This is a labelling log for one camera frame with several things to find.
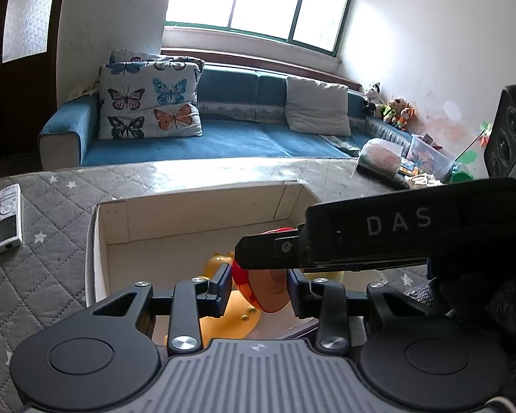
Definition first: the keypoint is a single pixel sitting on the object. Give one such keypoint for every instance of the clear plastic toy bin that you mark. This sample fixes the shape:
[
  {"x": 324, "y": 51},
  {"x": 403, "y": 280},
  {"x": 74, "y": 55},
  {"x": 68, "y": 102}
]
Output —
[{"x": 430, "y": 157}]

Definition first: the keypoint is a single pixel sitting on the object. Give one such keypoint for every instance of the tissue packet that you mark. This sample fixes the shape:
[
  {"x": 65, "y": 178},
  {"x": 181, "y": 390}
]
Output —
[{"x": 380, "y": 155}]

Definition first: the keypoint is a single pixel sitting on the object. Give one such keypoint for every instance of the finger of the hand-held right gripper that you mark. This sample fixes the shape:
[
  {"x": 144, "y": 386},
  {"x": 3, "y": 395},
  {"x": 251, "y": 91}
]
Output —
[{"x": 266, "y": 249}]

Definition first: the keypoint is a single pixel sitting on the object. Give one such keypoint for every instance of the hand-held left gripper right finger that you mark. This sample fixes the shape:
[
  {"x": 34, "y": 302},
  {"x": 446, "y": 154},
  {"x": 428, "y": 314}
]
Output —
[{"x": 295, "y": 293}]

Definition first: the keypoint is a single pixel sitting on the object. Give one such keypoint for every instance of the dark wooden door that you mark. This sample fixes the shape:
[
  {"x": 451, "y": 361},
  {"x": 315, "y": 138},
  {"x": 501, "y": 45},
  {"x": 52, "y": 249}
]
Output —
[{"x": 21, "y": 73}]

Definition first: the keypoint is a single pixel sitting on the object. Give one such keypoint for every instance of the brown plush toy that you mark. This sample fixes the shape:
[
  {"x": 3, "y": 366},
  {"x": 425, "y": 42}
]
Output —
[{"x": 393, "y": 109}]

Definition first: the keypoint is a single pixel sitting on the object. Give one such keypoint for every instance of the blue sofa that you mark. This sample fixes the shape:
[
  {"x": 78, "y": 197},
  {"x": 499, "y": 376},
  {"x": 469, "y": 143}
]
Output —
[{"x": 241, "y": 137}]

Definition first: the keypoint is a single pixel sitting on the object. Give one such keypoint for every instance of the black flat item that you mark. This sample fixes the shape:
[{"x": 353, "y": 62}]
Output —
[{"x": 382, "y": 177}]

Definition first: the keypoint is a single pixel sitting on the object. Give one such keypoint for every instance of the butterfly print pillow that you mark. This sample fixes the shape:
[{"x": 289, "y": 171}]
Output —
[
  {"x": 150, "y": 103},
  {"x": 155, "y": 56}
]

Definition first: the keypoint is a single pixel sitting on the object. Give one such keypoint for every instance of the orange plush toy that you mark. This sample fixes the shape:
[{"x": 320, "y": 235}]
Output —
[{"x": 406, "y": 118}]

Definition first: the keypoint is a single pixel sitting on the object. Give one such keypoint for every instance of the window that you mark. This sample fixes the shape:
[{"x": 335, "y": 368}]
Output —
[{"x": 262, "y": 0}]

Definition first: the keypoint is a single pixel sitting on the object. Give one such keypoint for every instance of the silver remote control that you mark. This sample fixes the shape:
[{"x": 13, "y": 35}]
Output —
[{"x": 8, "y": 219}]

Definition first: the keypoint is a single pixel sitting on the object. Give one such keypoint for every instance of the cardboard box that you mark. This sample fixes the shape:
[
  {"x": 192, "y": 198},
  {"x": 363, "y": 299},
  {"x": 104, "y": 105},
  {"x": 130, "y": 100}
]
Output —
[{"x": 198, "y": 223}]

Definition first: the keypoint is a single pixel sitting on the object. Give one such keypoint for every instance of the toy pinwheel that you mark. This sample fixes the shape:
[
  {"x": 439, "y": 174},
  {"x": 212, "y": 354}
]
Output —
[{"x": 481, "y": 140}]

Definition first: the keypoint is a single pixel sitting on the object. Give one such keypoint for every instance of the grey star quilted mat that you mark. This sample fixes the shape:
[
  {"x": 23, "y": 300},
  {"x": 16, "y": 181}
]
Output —
[{"x": 47, "y": 275}]

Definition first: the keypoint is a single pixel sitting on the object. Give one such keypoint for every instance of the cow plush toy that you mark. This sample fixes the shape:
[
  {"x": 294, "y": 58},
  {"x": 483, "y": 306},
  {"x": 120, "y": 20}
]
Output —
[{"x": 373, "y": 94}]

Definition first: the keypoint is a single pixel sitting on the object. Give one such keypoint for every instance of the grey pillow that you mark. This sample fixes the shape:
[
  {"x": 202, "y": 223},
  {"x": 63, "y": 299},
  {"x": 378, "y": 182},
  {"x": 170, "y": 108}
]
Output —
[{"x": 318, "y": 105}]

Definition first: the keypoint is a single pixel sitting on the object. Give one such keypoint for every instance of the red toy apple half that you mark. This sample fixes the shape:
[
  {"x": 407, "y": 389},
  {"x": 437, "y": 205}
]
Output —
[{"x": 266, "y": 288}]

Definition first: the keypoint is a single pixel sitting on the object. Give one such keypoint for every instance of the yellow toy duck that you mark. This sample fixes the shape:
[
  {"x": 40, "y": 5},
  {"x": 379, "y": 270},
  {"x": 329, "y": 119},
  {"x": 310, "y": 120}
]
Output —
[
  {"x": 217, "y": 264},
  {"x": 232, "y": 318}
]

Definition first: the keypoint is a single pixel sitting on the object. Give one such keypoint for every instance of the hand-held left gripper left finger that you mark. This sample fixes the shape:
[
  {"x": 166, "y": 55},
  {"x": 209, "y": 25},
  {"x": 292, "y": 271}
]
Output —
[{"x": 223, "y": 288}]

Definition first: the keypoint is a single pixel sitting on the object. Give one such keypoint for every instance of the green plastic toy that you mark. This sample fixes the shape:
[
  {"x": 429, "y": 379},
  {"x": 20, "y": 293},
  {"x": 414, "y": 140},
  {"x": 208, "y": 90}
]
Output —
[{"x": 461, "y": 176}]

